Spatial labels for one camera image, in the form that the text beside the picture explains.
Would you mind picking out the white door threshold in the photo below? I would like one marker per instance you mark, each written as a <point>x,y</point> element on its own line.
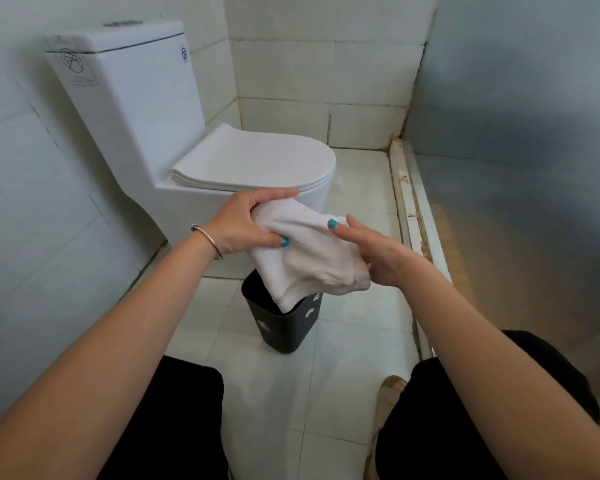
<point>405,194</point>

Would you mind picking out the black plastic waste bin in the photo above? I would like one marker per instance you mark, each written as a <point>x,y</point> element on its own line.
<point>285,329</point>

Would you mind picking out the person's right beige sandal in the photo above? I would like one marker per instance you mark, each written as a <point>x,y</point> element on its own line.
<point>387,394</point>

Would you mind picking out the chrome toilet flush button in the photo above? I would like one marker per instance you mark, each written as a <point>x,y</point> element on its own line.
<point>122,23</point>

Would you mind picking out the person's right forearm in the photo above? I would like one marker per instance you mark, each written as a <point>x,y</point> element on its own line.
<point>490,374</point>

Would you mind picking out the white toilet seat lid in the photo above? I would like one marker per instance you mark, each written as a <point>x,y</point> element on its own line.
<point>260,159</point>

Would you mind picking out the white cleaning cloth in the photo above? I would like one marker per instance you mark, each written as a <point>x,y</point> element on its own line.
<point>305,254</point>

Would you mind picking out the person's left forearm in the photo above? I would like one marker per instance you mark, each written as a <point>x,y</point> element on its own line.
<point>105,364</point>

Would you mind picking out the person's left hand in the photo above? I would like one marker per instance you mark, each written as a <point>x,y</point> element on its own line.
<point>230,229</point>

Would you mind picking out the white toilet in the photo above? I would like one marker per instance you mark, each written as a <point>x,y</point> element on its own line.
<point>130,109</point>

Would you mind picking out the person's black trousers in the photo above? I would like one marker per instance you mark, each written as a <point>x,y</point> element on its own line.
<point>180,419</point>

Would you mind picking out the person's right hand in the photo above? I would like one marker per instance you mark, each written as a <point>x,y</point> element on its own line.
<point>385,259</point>

